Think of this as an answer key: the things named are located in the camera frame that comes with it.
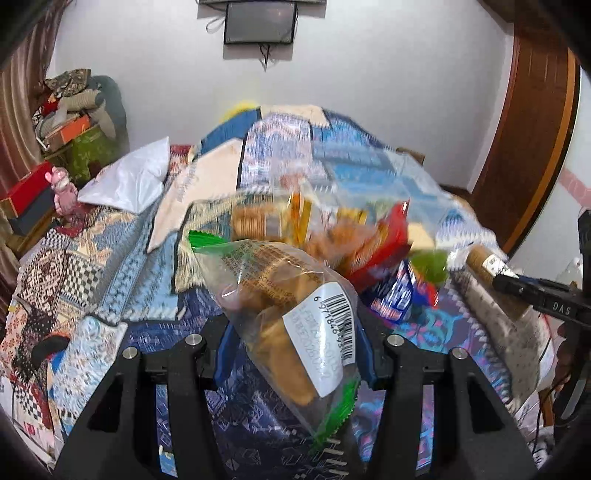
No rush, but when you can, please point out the wall-mounted black screen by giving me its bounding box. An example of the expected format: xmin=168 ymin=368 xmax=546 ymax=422
xmin=223 ymin=1 xmax=297 ymax=45

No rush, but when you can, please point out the tan snack tube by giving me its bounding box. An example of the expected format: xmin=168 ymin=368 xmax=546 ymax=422
xmin=464 ymin=246 xmax=511 ymax=278

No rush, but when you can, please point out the round cracker packet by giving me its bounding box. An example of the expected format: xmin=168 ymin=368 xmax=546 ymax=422
xmin=231 ymin=203 xmax=289 ymax=243

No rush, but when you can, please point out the blue and red snack packet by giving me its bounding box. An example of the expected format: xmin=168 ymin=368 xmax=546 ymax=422
xmin=360 ymin=259 xmax=439 ymax=323

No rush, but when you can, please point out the cream printed cloth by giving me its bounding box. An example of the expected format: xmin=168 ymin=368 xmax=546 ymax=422
xmin=147 ymin=138 xmax=246 ymax=256

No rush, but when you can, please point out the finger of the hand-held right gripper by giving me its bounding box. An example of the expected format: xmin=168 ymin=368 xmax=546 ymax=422
xmin=491 ymin=271 xmax=591 ymax=325

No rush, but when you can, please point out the yellow snack packet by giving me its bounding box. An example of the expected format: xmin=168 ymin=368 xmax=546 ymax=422
xmin=285 ymin=191 xmax=370 ymax=245

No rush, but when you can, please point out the beige patterned pillow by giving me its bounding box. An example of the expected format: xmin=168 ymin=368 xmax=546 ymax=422
xmin=450 ymin=265 xmax=557 ymax=409

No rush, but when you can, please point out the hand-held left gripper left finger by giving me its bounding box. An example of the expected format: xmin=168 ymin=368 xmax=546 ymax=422
xmin=53 ymin=316 xmax=234 ymax=480

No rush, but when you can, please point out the wooden door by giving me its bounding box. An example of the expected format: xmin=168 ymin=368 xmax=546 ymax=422
xmin=467 ymin=0 xmax=583 ymax=256

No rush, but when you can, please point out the pile of clothes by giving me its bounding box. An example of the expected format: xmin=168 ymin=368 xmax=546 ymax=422
xmin=31 ymin=68 xmax=128 ymax=139

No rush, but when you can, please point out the red box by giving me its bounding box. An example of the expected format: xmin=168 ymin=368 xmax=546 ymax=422
xmin=0 ymin=161 xmax=55 ymax=217

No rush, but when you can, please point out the large clear plastic bag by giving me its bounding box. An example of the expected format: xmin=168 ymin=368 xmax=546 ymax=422
xmin=228 ymin=138 xmax=468 ymax=296

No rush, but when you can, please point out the clear green-edged pastry packet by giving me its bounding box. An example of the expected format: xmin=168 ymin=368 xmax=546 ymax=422
xmin=188 ymin=230 xmax=362 ymax=450

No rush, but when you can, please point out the black box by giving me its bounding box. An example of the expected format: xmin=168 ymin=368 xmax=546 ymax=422
xmin=9 ymin=188 xmax=60 ymax=237

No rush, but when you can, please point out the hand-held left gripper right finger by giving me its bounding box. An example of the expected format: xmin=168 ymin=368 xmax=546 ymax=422
xmin=355 ymin=309 xmax=540 ymax=480

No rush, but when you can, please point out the pink plush toy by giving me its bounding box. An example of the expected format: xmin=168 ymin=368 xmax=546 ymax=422
xmin=54 ymin=167 xmax=88 ymax=219

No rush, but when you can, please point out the orange box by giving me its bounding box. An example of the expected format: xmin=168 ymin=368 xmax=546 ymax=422
xmin=42 ymin=114 xmax=93 ymax=149

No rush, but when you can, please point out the white pillow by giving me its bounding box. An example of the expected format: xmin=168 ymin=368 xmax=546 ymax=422
xmin=78 ymin=137 xmax=171 ymax=214

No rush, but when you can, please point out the green patterned box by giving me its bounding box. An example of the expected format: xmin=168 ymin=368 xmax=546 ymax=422
xmin=62 ymin=126 xmax=122 ymax=186

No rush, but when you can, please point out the patchwork printed blanket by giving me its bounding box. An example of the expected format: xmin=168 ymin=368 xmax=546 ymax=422
xmin=0 ymin=104 xmax=557 ymax=480

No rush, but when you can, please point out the brown curtain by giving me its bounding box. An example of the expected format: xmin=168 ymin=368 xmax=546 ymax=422
xmin=0 ymin=0 xmax=71 ymax=185

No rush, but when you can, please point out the green snack packet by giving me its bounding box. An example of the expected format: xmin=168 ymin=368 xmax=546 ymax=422
xmin=409 ymin=251 xmax=451 ymax=287

